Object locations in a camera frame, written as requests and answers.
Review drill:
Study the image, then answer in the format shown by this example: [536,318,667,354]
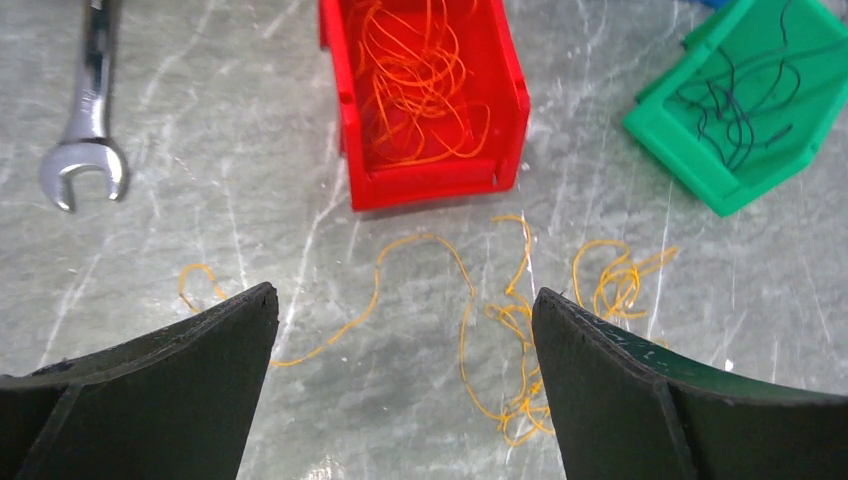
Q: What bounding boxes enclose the green plastic bin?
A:
[623,0,847,216]

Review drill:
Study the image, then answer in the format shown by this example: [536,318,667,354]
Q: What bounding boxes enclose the yellow wires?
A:
[177,213,680,448]

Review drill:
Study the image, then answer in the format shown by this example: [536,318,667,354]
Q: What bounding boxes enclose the purple wires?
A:
[669,0,848,175]

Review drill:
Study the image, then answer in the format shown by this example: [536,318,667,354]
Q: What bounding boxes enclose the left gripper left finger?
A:
[1,282,279,479]

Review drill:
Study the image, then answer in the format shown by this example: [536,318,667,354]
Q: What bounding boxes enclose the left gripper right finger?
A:
[532,288,847,479]

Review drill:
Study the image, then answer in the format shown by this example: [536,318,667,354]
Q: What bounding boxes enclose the red plastic bin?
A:
[318,1,531,211]

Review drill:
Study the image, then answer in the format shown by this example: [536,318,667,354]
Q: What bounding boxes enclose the orange wires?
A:
[347,0,493,168]

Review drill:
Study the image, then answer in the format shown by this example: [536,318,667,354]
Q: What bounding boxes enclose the silver open-end wrench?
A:
[39,0,130,213]

